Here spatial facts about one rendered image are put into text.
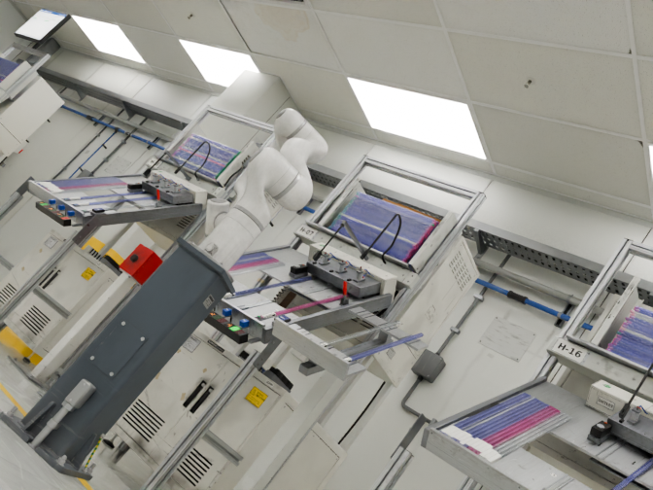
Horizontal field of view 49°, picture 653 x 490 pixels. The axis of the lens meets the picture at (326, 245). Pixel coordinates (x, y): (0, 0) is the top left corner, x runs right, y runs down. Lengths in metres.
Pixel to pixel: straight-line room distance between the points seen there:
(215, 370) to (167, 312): 1.02
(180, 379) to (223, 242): 1.13
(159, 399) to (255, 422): 0.52
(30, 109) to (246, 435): 4.82
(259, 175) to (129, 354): 0.66
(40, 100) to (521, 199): 4.36
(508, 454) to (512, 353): 2.36
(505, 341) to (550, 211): 1.05
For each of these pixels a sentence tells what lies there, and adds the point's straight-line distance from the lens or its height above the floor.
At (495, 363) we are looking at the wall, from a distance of 4.55.
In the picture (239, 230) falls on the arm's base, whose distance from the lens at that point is 2.21.
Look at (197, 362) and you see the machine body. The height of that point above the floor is 0.50.
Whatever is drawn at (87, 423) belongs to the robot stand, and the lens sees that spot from 2.12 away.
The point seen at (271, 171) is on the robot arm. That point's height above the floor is 1.04.
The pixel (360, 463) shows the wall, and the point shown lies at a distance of 4.53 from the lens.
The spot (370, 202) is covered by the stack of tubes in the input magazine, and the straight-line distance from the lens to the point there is 3.49.
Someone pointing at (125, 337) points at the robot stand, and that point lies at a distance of 2.14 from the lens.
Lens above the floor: 0.34
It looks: 17 degrees up
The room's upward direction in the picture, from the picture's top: 40 degrees clockwise
